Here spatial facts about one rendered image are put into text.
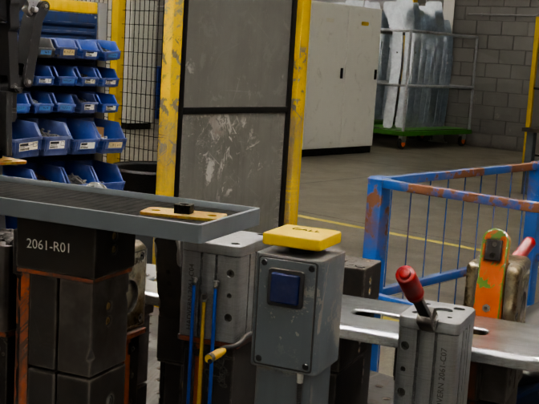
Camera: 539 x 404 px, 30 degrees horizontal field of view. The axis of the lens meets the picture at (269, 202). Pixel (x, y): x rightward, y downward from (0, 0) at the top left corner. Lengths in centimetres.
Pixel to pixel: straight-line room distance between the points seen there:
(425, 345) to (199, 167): 357
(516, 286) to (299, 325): 52
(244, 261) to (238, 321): 7
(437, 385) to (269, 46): 391
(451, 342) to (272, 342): 21
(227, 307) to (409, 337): 22
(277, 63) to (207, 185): 74
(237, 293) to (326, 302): 22
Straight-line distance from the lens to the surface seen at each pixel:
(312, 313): 95
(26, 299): 111
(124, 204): 109
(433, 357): 110
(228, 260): 115
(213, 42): 460
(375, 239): 330
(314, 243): 94
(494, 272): 141
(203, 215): 102
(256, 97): 486
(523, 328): 134
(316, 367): 97
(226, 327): 117
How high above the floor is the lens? 133
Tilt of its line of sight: 9 degrees down
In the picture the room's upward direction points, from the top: 3 degrees clockwise
